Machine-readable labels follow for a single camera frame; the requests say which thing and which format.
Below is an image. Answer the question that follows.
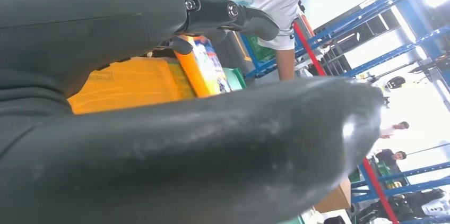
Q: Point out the red pole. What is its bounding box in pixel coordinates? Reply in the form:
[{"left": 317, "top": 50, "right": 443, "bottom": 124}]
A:
[{"left": 292, "top": 22, "right": 401, "bottom": 224}]

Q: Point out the blue metal storage rack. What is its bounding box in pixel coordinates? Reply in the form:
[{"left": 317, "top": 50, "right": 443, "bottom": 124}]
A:
[{"left": 243, "top": 0, "right": 450, "bottom": 224}]

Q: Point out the orange detergent bottle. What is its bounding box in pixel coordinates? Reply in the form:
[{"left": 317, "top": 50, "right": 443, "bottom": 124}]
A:
[{"left": 175, "top": 36, "right": 233, "bottom": 98}]

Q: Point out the brown cardboard box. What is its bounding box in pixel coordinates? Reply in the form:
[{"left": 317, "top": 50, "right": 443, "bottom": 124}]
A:
[{"left": 314, "top": 177, "right": 352, "bottom": 214}]

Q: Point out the yellow plastic wrapped sheet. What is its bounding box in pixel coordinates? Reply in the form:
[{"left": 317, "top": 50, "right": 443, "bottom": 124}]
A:
[{"left": 67, "top": 57, "right": 196, "bottom": 115}]

